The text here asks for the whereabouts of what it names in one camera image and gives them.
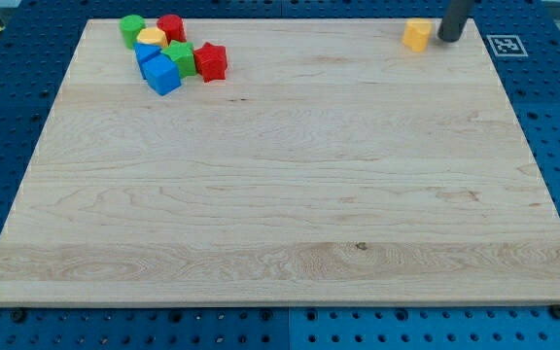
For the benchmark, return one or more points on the blue cube block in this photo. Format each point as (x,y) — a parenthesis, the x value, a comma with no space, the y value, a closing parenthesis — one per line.
(161,74)

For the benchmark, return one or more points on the blue triangle block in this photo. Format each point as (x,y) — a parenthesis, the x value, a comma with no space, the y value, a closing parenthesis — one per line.
(144,53)

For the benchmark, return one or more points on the red star block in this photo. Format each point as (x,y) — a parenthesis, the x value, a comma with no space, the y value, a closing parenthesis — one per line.
(211,62)

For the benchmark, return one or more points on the white fiducial marker tag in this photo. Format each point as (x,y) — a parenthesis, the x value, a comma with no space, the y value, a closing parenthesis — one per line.
(505,45)

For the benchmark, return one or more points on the yellow heart block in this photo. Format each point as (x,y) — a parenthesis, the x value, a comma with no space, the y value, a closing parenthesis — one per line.
(417,33)

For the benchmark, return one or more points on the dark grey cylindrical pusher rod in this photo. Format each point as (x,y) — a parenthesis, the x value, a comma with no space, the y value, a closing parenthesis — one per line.
(454,20)

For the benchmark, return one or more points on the yellow hexagon block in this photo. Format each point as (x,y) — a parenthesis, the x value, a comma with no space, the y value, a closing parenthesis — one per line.
(152,36)

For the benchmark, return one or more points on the light wooden board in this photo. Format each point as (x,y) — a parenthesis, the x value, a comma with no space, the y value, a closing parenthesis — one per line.
(333,166)

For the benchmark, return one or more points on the green star block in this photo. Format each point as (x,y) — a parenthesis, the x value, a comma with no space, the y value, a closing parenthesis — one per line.
(181,53)

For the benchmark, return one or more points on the red cylinder block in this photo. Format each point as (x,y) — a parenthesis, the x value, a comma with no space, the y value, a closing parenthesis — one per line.
(173,27)

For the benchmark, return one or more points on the green cylinder block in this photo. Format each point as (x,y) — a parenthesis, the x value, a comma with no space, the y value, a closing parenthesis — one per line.
(129,27)

